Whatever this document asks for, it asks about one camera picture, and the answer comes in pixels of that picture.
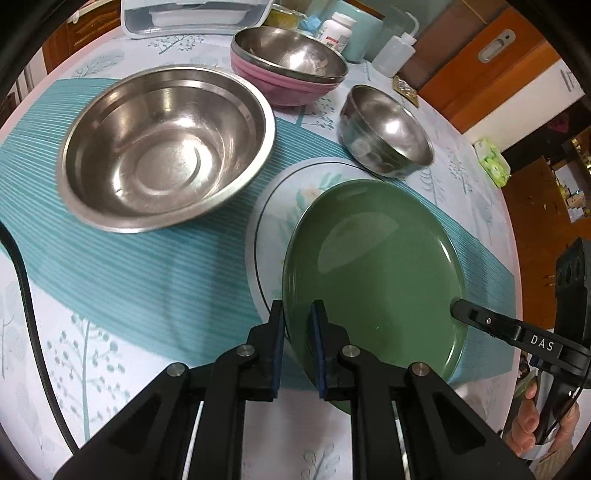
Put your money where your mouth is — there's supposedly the green plate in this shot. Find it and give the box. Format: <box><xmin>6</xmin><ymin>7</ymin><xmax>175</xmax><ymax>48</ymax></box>
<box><xmin>283</xmin><ymin>179</ymin><xmax>467</xmax><ymax>380</ymax></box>

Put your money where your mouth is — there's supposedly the large steel bowl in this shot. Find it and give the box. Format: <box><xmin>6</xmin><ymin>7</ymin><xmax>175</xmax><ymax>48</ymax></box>
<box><xmin>55</xmin><ymin>65</ymin><xmax>276</xmax><ymax>234</ymax></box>

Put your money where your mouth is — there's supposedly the medium steel bowl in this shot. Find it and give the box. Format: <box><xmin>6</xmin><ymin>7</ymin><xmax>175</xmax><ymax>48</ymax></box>
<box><xmin>230</xmin><ymin>26</ymin><xmax>349</xmax><ymax>84</ymax></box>

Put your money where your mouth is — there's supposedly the white floral porcelain plate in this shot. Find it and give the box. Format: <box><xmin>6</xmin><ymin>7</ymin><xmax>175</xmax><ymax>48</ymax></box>
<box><xmin>245</xmin><ymin>157</ymin><xmax>370</xmax><ymax>321</ymax></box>

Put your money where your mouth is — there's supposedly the person's right hand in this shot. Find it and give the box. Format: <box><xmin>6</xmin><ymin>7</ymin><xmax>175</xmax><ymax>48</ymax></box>
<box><xmin>505</xmin><ymin>380</ymin><xmax>580</xmax><ymax>456</ymax></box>

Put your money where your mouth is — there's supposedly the green tissue pack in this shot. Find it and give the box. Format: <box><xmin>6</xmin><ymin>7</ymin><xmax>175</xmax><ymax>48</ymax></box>
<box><xmin>473</xmin><ymin>138</ymin><xmax>511</xmax><ymax>188</ymax></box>

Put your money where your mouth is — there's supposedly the small steel bowl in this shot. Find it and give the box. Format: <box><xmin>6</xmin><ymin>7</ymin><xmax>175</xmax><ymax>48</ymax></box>
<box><xmin>338</xmin><ymin>84</ymin><xmax>435</xmax><ymax>178</ymax></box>

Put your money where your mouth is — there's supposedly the gold blister pill pack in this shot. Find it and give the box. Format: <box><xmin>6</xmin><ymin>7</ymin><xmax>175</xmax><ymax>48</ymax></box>
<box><xmin>393</xmin><ymin>75</ymin><xmax>419</xmax><ymax>108</ymax></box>

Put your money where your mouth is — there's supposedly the white plastic squeeze bottle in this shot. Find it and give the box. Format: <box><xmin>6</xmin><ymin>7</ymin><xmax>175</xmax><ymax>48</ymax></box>
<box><xmin>372</xmin><ymin>11</ymin><xmax>420</xmax><ymax>78</ymax></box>

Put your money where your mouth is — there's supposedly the pink bowl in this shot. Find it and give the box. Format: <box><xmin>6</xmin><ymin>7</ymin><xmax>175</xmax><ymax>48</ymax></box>
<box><xmin>230</xmin><ymin>51</ymin><xmax>339</xmax><ymax>107</ymax></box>

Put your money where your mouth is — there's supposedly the teal ceramic mug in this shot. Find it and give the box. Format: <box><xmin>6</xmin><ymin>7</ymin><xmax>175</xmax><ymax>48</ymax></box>
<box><xmin>332</xmin><ymin>0</ymin><xmax>385</xmax><ymax>63</ymax></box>

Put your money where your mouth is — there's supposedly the white pill bottle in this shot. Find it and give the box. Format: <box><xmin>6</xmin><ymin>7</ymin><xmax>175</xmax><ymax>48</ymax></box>
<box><xmin>317</xmin><ymin>12</ymin><xmax>356</xmax><ymax>52</ymax></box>

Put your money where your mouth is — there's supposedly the white plastic container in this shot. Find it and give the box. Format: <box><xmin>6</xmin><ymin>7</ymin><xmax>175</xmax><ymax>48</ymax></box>
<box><xmin>120</xmin><ymin>0</ymin><xmax>273</xmax><ymax>39</ymax></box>

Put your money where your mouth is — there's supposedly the black cable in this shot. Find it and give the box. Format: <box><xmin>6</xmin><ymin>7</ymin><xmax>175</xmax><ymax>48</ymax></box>
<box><xmin>0</xmin><ymin>221</ymin><xmax>80</xmax><ymax>455</ymax></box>

